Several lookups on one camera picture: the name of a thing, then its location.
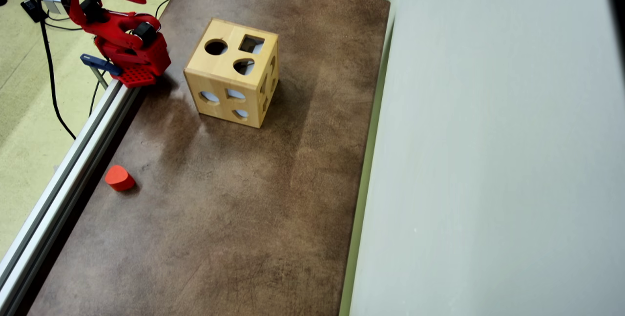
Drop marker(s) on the red robot arm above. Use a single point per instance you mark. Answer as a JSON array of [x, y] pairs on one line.
[[152, 57]]

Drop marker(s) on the wooden shape sorter box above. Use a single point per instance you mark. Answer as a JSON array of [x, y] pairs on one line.
[[229, 74]]

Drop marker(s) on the black power adapter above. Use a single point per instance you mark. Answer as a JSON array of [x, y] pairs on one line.
[[31, 10]]

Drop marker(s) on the blue clamp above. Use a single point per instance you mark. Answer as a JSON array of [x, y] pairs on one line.
[[100, 63]]

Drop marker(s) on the red rounded wooden block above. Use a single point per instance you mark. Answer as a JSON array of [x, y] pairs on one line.
[[119, 178]]

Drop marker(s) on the brown desk mat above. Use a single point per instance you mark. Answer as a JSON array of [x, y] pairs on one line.
[[244, 208]]

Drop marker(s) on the aluminium profile rail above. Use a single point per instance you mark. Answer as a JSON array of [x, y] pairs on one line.
[[63, 179]]

